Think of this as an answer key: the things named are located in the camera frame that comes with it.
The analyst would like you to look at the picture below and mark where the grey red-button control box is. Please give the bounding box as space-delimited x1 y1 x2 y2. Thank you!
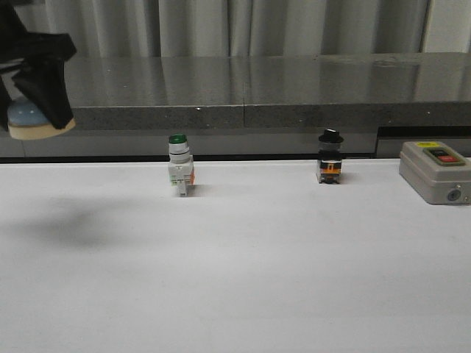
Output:
399 141 470 205

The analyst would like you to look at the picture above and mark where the green pushbutton switch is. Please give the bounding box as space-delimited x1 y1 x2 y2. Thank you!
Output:
168 134 195 196

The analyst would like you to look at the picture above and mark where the blue and cream call bell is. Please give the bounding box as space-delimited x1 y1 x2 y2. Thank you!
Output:
7 99 76 140

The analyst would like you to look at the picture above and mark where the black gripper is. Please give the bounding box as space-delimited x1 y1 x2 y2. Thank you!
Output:
0 1 77 129

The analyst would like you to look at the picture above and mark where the black selector switch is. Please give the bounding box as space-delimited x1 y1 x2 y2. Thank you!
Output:
316 129 344 184

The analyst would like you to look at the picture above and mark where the grey stone ledge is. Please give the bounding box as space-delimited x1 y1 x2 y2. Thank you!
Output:
65 53 470 131

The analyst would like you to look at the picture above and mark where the grey curtain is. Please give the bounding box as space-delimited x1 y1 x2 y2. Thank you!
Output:
13 0 470 57

